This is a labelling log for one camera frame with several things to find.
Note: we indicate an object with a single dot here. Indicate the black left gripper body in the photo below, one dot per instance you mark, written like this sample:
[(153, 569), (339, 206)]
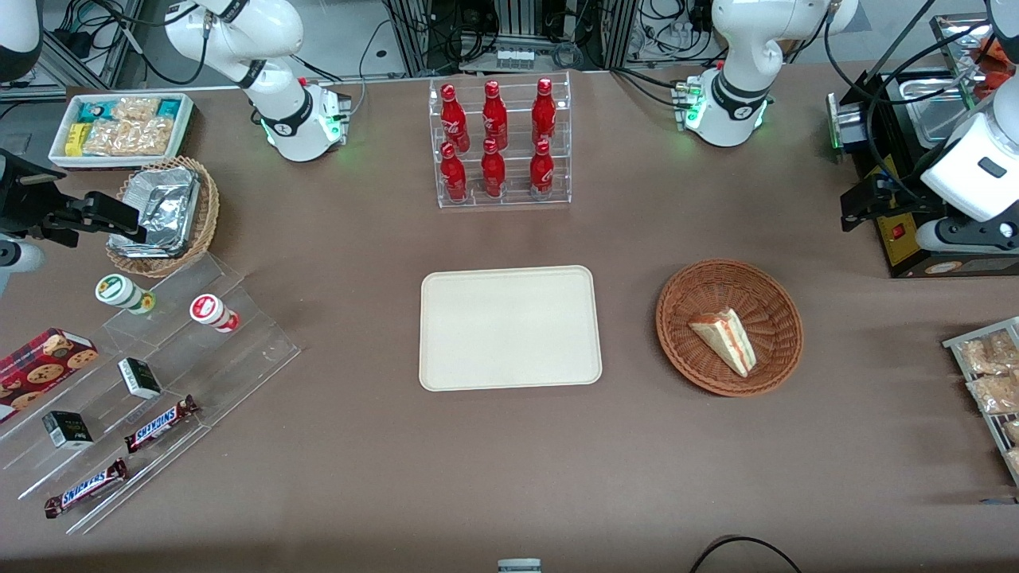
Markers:
[(898, 200)]

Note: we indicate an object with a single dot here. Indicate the triangular sandwich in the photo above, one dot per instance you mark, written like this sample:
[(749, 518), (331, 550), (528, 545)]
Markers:
[(726, 338)]

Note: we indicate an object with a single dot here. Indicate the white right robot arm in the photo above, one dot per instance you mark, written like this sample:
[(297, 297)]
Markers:
[(296, 119)]

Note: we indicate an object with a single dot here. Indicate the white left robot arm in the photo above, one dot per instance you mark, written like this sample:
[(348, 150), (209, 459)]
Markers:
[(732, 99)]

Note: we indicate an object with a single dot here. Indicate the light wicker basket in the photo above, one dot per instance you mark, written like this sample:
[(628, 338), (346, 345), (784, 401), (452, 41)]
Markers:
[(208, 215)]

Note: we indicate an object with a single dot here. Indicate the brown wicker basket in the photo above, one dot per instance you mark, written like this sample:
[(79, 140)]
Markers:
[(728, 286)]

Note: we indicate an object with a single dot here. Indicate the tray of packaged snacks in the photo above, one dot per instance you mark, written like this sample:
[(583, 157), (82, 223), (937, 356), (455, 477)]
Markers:
[(995, 426)]

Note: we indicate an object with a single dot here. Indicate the beige plastic tray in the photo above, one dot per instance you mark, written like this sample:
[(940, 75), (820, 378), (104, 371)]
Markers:
[(509, 330)]

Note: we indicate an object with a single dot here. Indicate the black food warmer machine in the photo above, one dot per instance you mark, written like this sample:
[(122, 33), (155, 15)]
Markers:
[(896, 243)]

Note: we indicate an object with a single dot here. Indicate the stacked aluminium foil containers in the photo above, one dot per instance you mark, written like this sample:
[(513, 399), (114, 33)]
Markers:
[(163, 207)]

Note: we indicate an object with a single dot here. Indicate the white rectangular snack bin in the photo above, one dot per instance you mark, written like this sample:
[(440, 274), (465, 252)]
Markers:
[(60, 155)]

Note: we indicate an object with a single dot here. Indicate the yellow snack packet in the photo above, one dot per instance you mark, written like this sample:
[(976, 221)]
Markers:
[(75, 140)]

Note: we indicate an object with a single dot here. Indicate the clear rice cracker bag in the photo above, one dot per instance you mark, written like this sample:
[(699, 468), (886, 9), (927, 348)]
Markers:
[(127, 137), (135, 108)]

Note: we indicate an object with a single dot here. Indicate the green lid drink bottle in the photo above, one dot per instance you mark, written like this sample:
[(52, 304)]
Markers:
[(118, 291)]

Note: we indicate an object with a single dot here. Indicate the grey box with green light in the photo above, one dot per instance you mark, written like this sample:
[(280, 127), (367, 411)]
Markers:
[(845, 127)]

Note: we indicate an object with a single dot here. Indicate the teal snack packet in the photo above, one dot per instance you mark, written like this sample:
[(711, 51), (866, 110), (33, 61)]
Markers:
[(94, 112), (169, 108)]

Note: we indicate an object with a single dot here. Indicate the red lid drink bottle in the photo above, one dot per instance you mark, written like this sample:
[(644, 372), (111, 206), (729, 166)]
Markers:
[(210, 310)]

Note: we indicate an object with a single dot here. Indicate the red tartan cookie box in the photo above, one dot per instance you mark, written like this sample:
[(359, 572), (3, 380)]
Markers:
[(40, 370)]

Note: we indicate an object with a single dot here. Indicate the small black carton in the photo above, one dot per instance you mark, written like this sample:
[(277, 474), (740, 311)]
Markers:
[(139, 378), (68, 430)]

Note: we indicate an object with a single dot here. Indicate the clear bagged pastry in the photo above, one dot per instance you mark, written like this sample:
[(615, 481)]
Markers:
[(1013, 431), (995, 394), (1014, 461), (987, 354)]

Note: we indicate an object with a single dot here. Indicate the clear acrylic stepped display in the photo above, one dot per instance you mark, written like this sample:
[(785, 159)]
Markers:
[(239, 350)]

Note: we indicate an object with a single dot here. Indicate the Snickers chocolate bar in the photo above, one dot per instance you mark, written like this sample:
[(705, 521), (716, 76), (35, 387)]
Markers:
[(86, 488), (159, 424)]

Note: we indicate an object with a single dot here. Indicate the red cola bottle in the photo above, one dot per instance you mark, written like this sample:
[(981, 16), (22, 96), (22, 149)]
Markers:
[(544, 115), (454, 119), (454, 179), (495, 119), (541, 171), (493, 171)]

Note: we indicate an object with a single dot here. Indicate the clear acrylic bottle rack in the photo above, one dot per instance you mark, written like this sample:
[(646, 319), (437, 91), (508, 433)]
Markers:
[(516, 171)]

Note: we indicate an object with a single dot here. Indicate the white power strip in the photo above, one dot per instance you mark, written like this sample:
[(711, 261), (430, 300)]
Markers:
[(514, 58)]

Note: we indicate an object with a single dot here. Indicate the grey white device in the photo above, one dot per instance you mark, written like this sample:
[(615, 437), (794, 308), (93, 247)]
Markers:
[(519, 567)]

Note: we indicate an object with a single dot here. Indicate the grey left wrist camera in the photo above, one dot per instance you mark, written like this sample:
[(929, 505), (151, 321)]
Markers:
[(967, 237)]

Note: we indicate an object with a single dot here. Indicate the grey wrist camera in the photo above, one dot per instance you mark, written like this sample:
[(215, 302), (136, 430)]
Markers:
[(967, 237), (17, 263)]

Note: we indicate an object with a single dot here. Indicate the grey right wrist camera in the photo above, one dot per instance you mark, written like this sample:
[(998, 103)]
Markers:
[(17, 263)]

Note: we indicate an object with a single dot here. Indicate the aluminium frame rack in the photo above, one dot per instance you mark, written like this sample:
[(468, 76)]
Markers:
[(521, 24)]

